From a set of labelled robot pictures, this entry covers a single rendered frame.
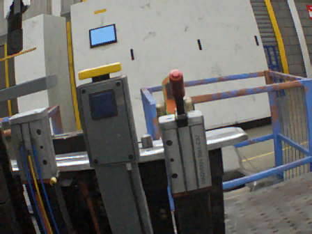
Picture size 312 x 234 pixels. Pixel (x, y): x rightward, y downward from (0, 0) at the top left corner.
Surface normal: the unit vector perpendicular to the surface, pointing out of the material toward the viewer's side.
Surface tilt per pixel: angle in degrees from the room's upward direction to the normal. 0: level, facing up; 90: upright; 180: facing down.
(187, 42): 90
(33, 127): 90
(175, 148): 90
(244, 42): 90
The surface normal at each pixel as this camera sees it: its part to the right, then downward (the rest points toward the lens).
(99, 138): 0.01, 0.09
